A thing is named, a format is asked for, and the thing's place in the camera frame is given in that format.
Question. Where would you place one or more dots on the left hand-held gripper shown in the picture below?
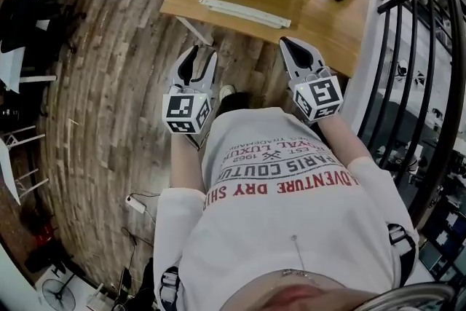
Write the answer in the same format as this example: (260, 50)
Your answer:
(183, 109)

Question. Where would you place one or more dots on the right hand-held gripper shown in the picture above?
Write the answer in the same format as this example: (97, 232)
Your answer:
(320, 94)

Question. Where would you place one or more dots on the person's left forearm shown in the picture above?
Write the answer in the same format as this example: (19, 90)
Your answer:
(185, 164)

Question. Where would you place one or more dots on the person's right forearm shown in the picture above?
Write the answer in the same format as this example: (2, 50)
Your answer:
(346, 145)

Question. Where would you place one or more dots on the white table leg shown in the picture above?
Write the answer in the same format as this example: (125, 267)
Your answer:
(194, 31)

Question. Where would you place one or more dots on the person's white shoe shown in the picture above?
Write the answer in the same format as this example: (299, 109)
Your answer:
(226, 91)

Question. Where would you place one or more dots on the person's black trouser leg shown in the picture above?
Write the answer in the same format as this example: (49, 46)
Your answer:
(234, 103)

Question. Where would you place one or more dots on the black metal railing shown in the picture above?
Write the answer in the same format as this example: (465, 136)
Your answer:
(451, 47)

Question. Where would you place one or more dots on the white power strip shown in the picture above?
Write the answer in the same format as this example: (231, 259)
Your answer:
(135, 203)

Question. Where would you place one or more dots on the person's white printed shirt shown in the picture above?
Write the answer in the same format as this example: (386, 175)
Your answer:
(276, 229)

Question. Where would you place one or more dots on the black cloth pile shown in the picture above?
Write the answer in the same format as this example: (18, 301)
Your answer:
(25, 22)

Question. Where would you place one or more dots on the white chair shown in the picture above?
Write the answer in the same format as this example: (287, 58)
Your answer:
(14, 164)
(14, 69)

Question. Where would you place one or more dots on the red box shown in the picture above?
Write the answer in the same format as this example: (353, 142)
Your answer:
(43, 235)

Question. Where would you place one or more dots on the white router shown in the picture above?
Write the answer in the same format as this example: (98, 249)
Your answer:
(95, 296)

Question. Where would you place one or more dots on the black standing fan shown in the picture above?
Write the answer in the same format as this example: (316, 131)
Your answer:
(58, 293)

